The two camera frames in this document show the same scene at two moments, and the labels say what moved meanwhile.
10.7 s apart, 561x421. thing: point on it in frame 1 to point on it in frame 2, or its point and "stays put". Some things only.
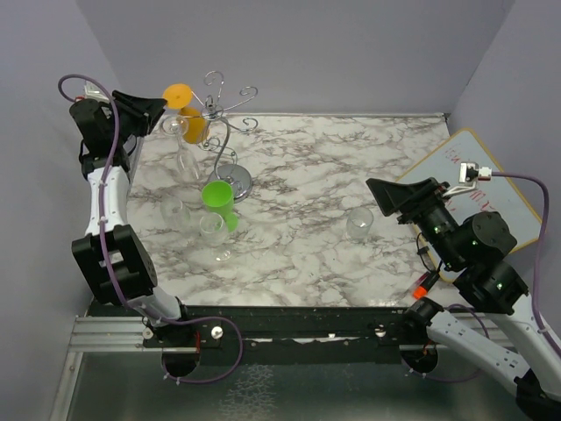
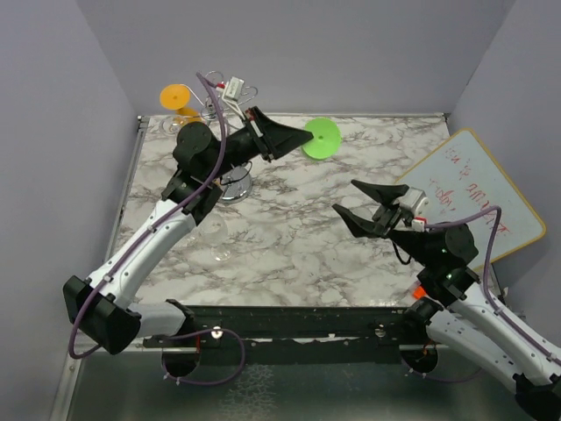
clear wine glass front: (214, 231) stays put
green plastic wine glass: (218, 197) to (327, 138)
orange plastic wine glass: (195, 129) stays put
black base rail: (275, 334) stays put
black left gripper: (144, 111) to (277, 138)
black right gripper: (390, 196) to (386, 217)
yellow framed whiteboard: (499, 196) stays put
